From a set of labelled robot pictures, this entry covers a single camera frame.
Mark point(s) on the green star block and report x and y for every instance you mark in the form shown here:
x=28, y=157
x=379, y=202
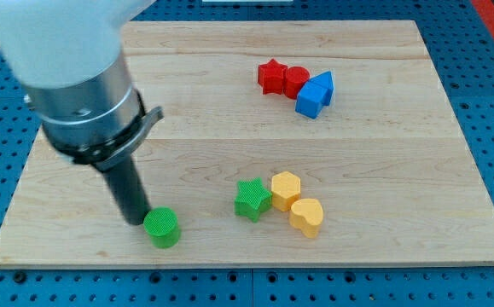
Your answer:
x=252, y=199

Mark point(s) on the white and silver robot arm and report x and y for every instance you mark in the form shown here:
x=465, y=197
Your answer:
x=67, y=55

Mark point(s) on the yellow heart block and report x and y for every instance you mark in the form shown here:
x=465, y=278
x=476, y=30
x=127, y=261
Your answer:
x=307, y=216

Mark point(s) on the green cylinder block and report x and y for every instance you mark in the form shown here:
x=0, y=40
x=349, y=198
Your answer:
x=162, y=227

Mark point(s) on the blue cube block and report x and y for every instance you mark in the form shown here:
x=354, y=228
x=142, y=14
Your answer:
x=311, y=99

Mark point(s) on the blue triangle block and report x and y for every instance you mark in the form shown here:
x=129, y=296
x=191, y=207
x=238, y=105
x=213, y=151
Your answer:
x=326, y=81

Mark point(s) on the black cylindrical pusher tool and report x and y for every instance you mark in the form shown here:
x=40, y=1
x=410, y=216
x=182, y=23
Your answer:
x=127, y=189

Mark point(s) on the red star block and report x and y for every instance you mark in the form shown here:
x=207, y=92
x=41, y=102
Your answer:
x=271, y=77

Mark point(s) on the yellow hexagon block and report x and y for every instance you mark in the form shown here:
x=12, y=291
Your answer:
x=286, y=189

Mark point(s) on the red cylinder block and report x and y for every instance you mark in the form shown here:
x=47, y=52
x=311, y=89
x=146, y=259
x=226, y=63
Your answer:
x=294, y=80

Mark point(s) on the light wooden board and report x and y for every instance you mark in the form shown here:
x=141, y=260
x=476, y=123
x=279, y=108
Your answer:
x=387, y=158

